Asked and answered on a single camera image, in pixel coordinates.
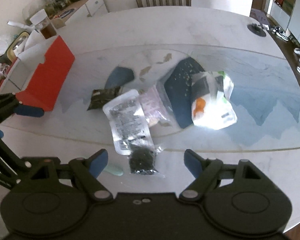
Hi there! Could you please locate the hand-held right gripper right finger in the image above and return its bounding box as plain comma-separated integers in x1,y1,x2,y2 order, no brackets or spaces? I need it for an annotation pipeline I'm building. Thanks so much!
179,149,267,203

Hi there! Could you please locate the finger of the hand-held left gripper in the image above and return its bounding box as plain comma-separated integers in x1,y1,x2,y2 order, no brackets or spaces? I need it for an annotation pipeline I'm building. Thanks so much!
0,129,32,190
0,93,45,130

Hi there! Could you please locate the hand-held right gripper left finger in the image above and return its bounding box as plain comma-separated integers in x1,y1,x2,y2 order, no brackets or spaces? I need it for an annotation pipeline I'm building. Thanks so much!
21,149,113,202

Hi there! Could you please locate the mint green piece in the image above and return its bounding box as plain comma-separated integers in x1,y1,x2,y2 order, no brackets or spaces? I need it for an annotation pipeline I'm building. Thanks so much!
104,164,123,177

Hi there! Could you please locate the clear packet of dark seaweed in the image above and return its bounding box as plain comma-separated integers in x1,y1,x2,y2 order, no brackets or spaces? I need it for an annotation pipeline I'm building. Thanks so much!
128,145,165,178

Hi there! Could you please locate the clear printed plastic packet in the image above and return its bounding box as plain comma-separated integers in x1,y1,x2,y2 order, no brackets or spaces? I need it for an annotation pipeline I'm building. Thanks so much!
102,89,155,155

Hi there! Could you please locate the red cardboard box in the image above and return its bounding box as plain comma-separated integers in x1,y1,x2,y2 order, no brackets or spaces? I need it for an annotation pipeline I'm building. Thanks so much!
0,35,75,113

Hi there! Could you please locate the white food bag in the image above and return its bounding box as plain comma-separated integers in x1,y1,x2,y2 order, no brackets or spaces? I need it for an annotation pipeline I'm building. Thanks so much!
191,70,238,130

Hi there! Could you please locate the dark brown snack packet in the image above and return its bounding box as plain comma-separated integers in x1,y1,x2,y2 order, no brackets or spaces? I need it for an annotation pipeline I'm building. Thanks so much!
87,86,122,111

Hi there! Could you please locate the pink clear packet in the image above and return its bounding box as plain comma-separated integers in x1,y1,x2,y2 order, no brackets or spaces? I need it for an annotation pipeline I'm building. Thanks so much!
139,85,172,128

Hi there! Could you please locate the white patterned desktop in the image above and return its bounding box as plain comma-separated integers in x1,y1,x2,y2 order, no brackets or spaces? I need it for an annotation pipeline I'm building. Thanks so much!
0,6,300,233

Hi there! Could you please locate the yellow container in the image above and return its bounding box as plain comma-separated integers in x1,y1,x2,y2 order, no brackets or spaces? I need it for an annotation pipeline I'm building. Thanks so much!
5,31,30,61

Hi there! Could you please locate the white paper sheet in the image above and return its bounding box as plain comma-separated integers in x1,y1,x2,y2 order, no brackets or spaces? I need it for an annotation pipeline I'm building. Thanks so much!
16,31,55,58

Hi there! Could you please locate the crumpled clear plastic bag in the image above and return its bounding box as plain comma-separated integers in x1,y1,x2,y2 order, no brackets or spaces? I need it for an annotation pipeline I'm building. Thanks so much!
0,34,11,56

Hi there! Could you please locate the white-lidded bottle of brown liquid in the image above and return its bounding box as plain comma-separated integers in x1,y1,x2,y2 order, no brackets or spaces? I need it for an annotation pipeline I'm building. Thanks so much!
30,9,58,40

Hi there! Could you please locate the small cardboard box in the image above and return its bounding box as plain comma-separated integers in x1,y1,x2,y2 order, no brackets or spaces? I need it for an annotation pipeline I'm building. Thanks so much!
49,17,66,30

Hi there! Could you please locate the clear glass tank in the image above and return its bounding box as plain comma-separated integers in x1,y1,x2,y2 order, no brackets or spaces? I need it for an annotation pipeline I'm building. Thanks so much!
22,0,73,22

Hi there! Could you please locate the small white drawer cabinet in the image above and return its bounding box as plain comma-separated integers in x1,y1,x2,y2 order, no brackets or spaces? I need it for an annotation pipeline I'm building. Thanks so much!
86,0,109,17

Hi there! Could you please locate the black round desk disc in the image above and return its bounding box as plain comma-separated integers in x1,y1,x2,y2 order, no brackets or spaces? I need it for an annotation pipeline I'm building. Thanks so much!
247,23,267,37

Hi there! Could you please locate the black and white sneaker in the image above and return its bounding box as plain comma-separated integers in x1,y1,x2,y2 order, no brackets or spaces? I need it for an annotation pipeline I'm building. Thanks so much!
272,26,291,41

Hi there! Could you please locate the light blue cabinet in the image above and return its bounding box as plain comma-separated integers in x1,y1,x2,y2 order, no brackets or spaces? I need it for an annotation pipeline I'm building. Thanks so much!
269,0,300,38

